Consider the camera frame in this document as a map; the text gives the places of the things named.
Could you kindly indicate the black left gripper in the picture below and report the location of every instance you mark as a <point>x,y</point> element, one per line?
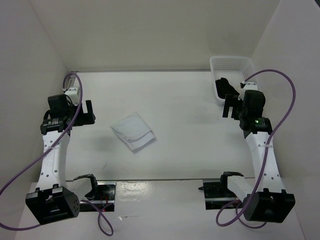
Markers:
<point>86,118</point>

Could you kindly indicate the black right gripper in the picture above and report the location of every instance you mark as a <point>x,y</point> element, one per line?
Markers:
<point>231,100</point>

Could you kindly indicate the white skirt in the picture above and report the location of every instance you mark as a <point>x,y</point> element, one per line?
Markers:
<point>134,132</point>

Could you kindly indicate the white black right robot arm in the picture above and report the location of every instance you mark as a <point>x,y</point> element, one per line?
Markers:
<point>267,201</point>

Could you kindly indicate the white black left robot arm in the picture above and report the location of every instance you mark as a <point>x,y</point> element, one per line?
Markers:
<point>53,200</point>

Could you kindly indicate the black skirt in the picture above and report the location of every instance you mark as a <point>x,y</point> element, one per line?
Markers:
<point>224,88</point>

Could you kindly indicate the white plastic laundry basket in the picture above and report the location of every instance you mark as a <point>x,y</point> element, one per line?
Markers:
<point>236,69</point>

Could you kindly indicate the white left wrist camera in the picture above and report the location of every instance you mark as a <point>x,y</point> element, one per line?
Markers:
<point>73,92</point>

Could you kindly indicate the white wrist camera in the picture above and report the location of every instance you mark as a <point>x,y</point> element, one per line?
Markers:
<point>73,92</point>
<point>244,86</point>

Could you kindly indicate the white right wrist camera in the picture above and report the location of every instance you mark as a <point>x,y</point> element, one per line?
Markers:
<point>244,86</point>

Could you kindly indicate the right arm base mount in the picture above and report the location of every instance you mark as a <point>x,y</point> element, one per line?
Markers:
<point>217,195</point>

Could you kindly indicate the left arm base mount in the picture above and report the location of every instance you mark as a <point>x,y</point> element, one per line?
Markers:
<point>100,194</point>

